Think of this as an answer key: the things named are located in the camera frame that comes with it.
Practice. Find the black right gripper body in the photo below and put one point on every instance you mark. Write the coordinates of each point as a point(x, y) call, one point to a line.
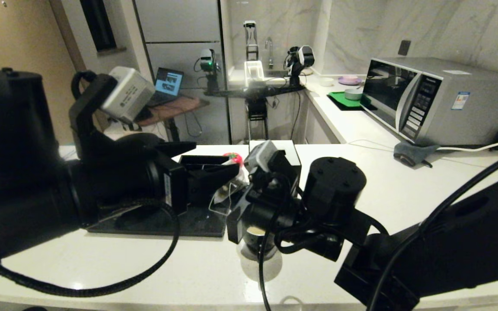
point(275, 214)

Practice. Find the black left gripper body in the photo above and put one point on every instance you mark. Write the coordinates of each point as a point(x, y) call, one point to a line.
point(175, 188)

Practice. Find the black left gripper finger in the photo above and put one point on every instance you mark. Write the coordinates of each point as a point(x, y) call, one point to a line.
point(208, 183)
point(175, 149)

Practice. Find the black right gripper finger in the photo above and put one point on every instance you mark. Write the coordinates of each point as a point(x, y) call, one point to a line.
point(252, 180)
point(236, 229)

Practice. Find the black electric kettle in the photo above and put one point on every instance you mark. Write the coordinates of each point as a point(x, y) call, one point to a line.
point(138, 140)

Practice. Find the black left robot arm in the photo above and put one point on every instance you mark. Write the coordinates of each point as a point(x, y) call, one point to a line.
point(24, 172)

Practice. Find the black compartment organizer box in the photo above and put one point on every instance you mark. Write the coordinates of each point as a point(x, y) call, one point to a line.
point(205, 159)

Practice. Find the black mug white inside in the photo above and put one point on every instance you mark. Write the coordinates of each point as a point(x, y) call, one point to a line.
point(253, 248)

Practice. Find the red tomato kitchen timer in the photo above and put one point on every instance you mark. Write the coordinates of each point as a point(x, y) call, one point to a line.
point(234, 159)

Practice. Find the wooden desk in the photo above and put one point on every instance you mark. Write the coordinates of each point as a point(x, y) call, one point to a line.
point(175, 109)

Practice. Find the black serving tray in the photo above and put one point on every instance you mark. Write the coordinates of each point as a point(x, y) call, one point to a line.
point(188, 226)

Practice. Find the black tissue box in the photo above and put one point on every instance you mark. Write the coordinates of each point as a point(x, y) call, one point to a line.
point(291, 151)

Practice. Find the open laptop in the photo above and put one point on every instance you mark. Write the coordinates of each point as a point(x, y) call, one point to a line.
point(171, 83)

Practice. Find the printed white paper sheet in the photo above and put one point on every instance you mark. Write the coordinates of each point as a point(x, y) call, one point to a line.
point(68, 152)

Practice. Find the green tray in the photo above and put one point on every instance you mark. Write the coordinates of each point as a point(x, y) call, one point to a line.
point(339, 98)

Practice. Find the small white bowl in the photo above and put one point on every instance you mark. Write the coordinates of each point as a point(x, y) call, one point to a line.
point(327, 80)

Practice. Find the chrome faucet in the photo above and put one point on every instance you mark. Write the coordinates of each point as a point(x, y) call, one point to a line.
point(270, 55)

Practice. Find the grey bowl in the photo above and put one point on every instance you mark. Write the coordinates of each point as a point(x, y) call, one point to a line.
point(352, 93)

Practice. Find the purple plate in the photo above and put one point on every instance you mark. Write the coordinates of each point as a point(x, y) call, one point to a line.
point(349, 80)

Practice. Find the dark window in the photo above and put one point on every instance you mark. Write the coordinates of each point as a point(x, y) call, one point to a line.
point(97, 26)

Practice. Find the dark grey cloth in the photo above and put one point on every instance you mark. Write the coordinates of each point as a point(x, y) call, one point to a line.
point(409, 152)

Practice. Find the tan wooden door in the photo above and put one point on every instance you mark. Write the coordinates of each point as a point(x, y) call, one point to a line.
point(24, 39)

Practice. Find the silver microwave oven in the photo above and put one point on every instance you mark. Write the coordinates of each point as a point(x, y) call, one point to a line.
point(469, 110)

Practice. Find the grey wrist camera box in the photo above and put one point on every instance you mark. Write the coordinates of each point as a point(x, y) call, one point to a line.
point(128, 93)
point(260, 155)

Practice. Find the dark wall socket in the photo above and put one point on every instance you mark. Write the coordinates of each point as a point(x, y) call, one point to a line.
point(403, 47)

